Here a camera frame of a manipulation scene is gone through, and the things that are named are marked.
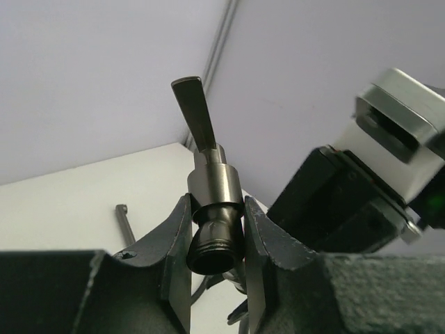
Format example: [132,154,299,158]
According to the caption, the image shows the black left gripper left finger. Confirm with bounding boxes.
[1,195,191,333]

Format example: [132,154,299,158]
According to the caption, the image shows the grey metal faucet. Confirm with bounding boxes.
[171,76,245,275]

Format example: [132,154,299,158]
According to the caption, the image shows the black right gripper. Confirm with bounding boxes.
[267,146,423,253]

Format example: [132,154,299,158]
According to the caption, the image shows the grey flexible metal hose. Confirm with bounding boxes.
[189,271,251,328]

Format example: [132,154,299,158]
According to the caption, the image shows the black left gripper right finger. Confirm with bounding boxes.
[244,196,444,333]

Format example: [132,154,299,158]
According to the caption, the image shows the aluminium frame post right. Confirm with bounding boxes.
[184,0,241,149]

